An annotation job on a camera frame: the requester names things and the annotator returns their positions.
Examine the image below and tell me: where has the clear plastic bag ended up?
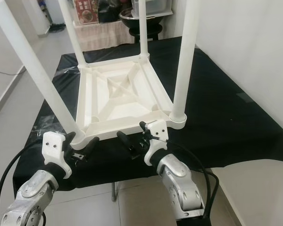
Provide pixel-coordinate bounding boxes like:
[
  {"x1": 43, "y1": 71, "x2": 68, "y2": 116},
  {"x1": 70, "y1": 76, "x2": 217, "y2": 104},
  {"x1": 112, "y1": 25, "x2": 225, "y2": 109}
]
[{"x1": 58, "y1": 67, "x2": 80, "y2": 77}]

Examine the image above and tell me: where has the black bag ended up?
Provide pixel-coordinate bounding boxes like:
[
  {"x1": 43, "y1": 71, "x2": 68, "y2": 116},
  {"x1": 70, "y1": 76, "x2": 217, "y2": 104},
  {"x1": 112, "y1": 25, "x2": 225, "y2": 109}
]
[{"x1": 98, "y1": 0, "x2": 124, "y2": 23}]

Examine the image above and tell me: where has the grey metal table frame leg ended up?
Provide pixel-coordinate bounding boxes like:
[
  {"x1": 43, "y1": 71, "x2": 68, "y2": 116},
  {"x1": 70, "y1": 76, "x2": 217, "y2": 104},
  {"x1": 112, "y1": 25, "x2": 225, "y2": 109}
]
[{"x1": 111, "y1": 181, "x2": 119, "y2": 202}]

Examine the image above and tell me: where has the orange-lidded storage box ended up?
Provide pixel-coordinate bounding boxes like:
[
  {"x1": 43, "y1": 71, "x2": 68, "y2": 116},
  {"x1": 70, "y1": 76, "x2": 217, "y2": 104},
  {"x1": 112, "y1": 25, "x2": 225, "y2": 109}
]
[{"x1": 73, "y1": 0, "x2": 100, "y2": 25}]

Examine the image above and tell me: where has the black tablecloth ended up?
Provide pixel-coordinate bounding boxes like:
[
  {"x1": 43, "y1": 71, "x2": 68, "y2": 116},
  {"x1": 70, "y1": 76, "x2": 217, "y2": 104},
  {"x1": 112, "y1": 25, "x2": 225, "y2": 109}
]
[{"x1": 12, "y1": 35, "x2": 283, "y2": 191}]

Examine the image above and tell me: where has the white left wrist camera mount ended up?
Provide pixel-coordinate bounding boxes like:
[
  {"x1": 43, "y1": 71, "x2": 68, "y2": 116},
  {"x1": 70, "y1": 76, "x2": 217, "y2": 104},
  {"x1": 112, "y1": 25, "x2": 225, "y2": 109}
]
[{"x1": 42, "y1": 131, "x2": 72, "y2": 179}]

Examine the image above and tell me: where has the clear plastic storage box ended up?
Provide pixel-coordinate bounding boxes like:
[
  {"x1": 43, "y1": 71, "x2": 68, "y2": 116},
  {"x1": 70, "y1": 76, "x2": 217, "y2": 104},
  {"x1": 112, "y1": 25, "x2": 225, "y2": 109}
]
[{"x1": 132, "y1": 0, "x2": 174, "y2": 17}]

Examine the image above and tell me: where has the black wall cable bundle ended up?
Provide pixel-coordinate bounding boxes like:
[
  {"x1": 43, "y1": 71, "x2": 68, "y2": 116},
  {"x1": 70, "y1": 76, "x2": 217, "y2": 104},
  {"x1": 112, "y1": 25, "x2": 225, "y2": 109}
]
[{"x1": 0, "y1": 66, "x2": 26, "y2": 76}]

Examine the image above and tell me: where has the beige patterned bench cloth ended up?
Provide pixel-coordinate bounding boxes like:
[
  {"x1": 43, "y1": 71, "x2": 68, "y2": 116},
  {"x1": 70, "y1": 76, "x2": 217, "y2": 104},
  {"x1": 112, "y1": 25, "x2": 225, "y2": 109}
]
[{"x1": 73, "y1": 20, "x2": 135, "y2": 51}]

